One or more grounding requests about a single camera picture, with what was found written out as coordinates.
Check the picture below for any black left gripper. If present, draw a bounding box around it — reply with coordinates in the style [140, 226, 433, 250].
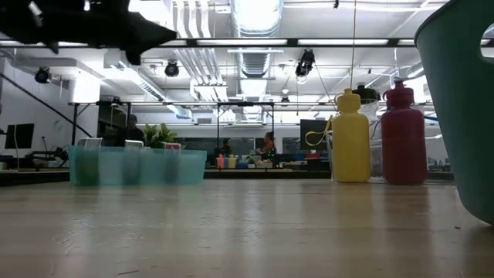
[0, 0, 178, 66]

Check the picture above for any small green potted plant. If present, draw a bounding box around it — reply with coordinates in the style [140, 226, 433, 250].
[142, 123, 179, 150]

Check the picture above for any tin can with red label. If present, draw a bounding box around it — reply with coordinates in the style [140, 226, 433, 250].
[163, 141, 183, 185]

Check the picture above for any translucent light green bin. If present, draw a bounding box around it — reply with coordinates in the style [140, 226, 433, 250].
[68, 145, 208, 188]

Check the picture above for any clear bottle with black cap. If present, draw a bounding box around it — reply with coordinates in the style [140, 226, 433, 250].
[352, 81, 384, 181]

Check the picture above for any yellow plastic bottle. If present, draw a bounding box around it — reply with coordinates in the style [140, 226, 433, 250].
[304, 87, 372, 184]

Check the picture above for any purple plastic bottle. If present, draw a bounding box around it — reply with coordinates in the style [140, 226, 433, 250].
[380, 79, 428, 186]

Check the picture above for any teal plastic bin with handle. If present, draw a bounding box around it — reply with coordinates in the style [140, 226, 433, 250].
[413, 0, 494, 226]

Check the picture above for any black hanging spotlight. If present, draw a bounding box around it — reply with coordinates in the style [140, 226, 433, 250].
[164, 59, 181, 78]
[294, 49, 316, 78]
[34, 66, 52, 85]

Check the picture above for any black diagonal brace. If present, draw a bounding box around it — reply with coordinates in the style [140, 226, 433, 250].
[0, 72, 94, 139]

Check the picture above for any black monitor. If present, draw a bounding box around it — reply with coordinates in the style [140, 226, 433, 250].
[4, 123, 36, 150]

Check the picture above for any black overhead beam with lights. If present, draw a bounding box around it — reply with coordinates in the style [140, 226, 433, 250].
[0, 36, 494, 49]

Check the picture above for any clear plastic bin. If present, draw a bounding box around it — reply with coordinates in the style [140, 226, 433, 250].
[326, 129, 430, 185]

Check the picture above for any black background rig frame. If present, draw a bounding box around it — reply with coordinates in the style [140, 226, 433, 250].
[68, 100, 276, 171]

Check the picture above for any black wall board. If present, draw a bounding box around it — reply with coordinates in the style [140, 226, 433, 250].
[299, 118, 330, 152]

